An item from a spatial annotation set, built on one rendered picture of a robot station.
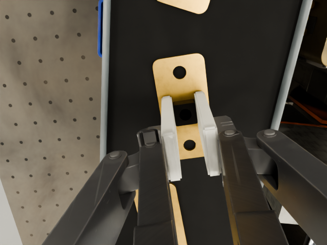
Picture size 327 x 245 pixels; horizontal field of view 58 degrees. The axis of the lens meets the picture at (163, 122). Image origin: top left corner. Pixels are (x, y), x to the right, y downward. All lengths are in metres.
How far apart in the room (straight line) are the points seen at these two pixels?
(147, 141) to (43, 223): 0.83
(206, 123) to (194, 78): 0.07
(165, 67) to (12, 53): 0.59
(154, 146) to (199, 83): 0.09
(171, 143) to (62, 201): 0.75
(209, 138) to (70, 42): 0.59
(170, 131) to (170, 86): 0.07
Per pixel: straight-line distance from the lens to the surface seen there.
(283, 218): 0.37
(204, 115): 0.17
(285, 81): 0.24
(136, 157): 0.16
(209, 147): 0.16
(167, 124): 0.17
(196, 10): 0.22
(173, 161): 0.16
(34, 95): 0.78
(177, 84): 0.22
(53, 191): 0.89
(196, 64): 0.22
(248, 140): 0.16
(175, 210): 0.27
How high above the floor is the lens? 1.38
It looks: 68 degrees down
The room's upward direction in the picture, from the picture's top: 178 degrees counter-clockwise
